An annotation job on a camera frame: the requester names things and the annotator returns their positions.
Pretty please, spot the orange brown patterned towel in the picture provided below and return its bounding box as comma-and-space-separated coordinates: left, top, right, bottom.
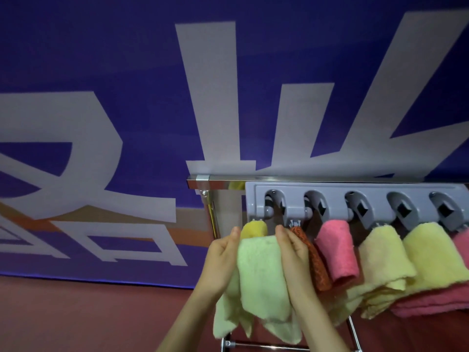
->
289, 225, 333, 293

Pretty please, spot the light green towel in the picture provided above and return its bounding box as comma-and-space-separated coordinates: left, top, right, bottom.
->
212, 235, 303, 346

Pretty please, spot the person's left hand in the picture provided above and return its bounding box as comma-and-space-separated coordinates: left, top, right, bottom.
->
193, 226, 242, 298

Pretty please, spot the metal towel rack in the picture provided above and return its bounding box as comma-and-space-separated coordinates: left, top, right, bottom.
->
186, 174, 469, 352

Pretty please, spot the blue printed banner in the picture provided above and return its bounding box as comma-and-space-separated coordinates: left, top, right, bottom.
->
0, 0, 469, 290

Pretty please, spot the person's right hand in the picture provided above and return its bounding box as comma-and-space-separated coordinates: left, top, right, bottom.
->
274, 224, 319, 302

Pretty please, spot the pink towel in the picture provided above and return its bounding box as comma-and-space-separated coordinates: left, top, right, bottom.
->
315, 219, 361, 287
389, 228, 469, 319

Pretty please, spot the person's left forearm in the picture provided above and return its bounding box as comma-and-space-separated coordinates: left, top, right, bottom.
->
156, 287, 225, 352

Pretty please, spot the grey plastic hook rail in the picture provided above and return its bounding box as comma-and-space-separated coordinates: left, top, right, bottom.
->
244, 180, 469, 232

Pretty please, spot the person's right forearm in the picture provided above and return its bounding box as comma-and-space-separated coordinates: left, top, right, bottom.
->
292, 289, 351, 352

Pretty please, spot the pale yellow striped towel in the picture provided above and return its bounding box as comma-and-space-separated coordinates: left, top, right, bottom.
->
360, 221, 469, 321

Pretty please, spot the yellow patterned towel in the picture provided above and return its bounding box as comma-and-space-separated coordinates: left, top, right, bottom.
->
239, 220, 269, 241

